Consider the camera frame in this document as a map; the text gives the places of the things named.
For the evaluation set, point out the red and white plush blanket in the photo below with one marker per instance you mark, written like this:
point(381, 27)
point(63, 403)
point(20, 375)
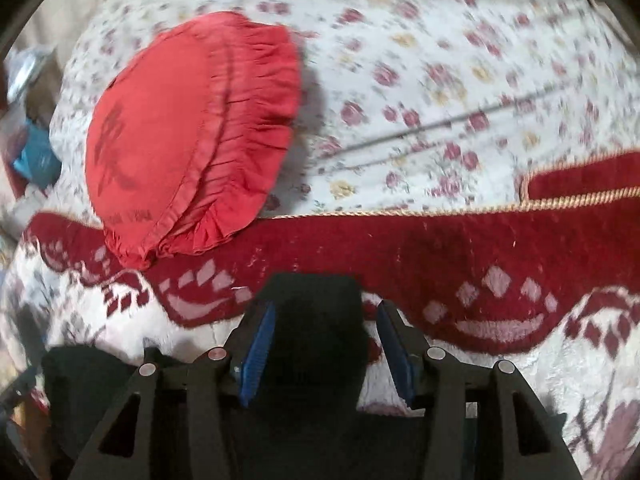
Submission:
point(440, 260)

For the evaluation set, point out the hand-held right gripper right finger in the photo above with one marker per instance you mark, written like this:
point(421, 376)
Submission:
point(397, 355)

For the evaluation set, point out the white plastic bag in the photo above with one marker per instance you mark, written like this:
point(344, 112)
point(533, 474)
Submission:
point(27, 72)

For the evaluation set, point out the floral bed sheet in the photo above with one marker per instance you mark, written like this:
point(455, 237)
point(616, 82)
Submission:
point(410, 60)

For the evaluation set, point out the red round ruffled pillow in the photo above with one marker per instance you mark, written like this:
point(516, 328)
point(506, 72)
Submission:
point(165, 145)

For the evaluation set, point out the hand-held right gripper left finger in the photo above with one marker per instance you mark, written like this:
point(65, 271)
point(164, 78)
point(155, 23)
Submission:
point(257, 355)

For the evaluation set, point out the black pants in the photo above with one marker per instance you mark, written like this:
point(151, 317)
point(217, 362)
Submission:
point(312, 340)

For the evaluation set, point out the blue plastic bag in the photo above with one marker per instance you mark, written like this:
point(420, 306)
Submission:
point(37, 157)

